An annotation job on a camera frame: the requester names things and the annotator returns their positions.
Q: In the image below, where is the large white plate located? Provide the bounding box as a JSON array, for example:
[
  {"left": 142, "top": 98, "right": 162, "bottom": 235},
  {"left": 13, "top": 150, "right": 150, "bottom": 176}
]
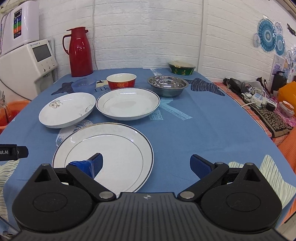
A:
[{"left": 52, "top": 123, "right": 154, "bottom": 195}]

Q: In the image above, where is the white floral deep plate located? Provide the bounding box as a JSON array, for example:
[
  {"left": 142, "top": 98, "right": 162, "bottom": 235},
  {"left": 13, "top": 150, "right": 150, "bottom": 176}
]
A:
[{"left": 39, "top": 92, "right": 96, "bottom": 128}]

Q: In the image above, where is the white rimmed deep plate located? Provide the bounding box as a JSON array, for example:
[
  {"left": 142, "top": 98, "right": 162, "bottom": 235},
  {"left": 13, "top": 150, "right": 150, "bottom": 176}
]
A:
[{"left": 96, "top": 88, "right": 161, "bottom": 121}]

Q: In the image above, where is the blue plastic bowl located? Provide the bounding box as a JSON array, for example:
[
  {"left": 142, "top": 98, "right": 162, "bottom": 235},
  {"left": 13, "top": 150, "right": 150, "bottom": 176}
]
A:
[{"left": 71, "top": 77, "right": 96, "bottom": 93}]

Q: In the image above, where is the stainless steel bowl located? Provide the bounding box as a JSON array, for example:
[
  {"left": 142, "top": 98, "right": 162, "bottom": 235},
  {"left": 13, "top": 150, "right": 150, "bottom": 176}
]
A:
[{"left": 147, "top": 75, "right": 189, "bottom": 98}]

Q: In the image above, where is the red white bowl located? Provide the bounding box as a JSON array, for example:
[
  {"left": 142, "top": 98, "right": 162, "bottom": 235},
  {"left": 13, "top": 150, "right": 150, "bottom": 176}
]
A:
[{"left": 106, "top": 73, "right": 137, "bottom": 90}]

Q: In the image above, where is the orange plastic basin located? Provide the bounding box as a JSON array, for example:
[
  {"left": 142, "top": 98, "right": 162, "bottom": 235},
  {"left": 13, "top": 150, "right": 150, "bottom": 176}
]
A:
[{"left": 0, "top": 100, "right": 30, "bottom": 133}]

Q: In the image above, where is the blue printed tablecloth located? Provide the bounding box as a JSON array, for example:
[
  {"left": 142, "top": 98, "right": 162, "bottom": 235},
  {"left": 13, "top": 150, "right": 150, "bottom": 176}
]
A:
[{"left": 1, "top": 75, "right": 295, "bottom": 227}]

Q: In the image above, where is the white water dispenser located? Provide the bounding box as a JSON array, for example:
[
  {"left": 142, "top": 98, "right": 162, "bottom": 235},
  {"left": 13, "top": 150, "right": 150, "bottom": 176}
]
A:
[{"left": 1, "top": 39, "right": 58, "bottom": 100}]

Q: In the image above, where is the orange cloth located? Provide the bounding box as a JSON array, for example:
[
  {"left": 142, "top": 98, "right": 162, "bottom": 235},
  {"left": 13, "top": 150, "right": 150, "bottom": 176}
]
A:
[{"left": 278, "top": 128, "right": 296, "bottom": 173}]

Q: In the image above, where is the black patterned cloth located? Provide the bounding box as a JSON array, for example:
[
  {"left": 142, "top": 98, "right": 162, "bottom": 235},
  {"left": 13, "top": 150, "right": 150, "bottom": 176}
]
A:
[{"left": 250, "top": 104, "right": 292, "bottom": 138}]

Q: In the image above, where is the white power strip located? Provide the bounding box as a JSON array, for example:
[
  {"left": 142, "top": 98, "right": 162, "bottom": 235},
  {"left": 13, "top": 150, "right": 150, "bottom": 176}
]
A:
[{"left": 241, "top": 93, "right": 266, "bottom": 108}]

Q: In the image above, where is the green gold bowl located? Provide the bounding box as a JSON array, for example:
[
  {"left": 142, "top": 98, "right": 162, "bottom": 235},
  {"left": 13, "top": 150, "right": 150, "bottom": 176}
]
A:
[{"left": 168, "top": 61, "right": 196, "bottom": 75}]

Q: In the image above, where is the red thermos jug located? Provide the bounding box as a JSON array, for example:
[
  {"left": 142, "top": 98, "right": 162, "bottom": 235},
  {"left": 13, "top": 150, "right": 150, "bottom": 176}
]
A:
[{"left": 62, "top": 27, "right": 93, "bottom": 77}]

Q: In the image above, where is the orange plastic bag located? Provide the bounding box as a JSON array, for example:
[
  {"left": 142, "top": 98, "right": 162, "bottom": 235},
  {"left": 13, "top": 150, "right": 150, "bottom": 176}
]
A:
[{"left": 277, "top": 81, "right": 296, "bottom": 108}]

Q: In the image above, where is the white water purifier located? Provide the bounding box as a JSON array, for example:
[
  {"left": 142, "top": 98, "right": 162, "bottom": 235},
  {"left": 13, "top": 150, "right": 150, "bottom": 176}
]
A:
[{"left": 1, "top": 1, "right": 40, "bottom": 55}]

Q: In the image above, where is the blue paper fan decoration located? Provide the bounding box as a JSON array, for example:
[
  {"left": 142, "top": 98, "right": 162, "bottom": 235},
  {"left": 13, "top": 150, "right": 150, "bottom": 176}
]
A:
[{"left": 257, "top": 19, "right": 276, "bottom": 52}]

